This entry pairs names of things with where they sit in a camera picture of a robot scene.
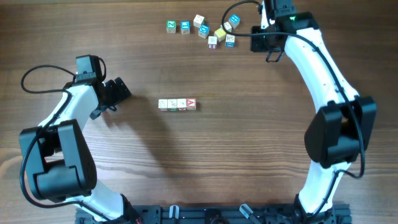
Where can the small white centre block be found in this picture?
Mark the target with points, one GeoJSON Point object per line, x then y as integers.
{"type": "Point", "coordinates": [212, 42]}

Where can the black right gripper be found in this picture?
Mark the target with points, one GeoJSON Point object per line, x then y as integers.
{"type": "Point", "coordinates": [255, 47]}

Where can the white block red V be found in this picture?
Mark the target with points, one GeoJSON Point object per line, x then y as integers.
{"type": "Point", "coordinates": [182, 104]}

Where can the white block green side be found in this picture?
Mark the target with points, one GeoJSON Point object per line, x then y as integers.
{"type": "Point", "coordinates": [172, 104]}

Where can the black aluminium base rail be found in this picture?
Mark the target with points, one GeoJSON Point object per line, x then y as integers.
{"type": "Point", "coordinates": [282, 213]}

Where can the white block blue side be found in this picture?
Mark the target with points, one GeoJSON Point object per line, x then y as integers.
{"type": "Point", "coordinates": [227, 26]}

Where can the red A letter block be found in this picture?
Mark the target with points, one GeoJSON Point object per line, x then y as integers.
{"type": "Point", "coordinates": [191, 104]}

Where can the white block red side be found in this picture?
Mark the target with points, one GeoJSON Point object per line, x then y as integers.
{"type": "Point", "coordinates": [163, 104]}

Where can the blue D letter block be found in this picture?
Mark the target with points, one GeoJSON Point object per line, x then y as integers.
{"type": "Point", "coordinates": [203, 31]}

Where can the white block blue bottom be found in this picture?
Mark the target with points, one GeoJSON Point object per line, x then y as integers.
{"type": "Point", "coordinates": [230, 41]}

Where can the green Z letter block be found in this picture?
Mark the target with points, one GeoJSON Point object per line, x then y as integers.
{"type": "Point", "coordinates": [171, 26]}

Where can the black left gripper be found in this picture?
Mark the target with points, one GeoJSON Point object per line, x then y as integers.
{"type": "Point", "coordinates": [119, 96]}

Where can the blue block far right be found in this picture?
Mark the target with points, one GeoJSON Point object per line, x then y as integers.
{"type": "Point", "coordinates": [234, 21]}

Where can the yellow block in cluster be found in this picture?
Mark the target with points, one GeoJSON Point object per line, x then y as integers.
{"type": "Point", "coordinates": [220, 34]}

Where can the blue L letter block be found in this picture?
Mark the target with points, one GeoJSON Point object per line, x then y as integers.
{"type": "Point", "coordinates": [185, 27]}

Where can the white picture block top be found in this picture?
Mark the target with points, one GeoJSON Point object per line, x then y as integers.
{"type": "Point", "coordinates": [198, 21]}

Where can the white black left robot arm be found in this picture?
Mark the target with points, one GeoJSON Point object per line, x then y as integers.
{"type": "Point", "coordinates": [57, 166]}

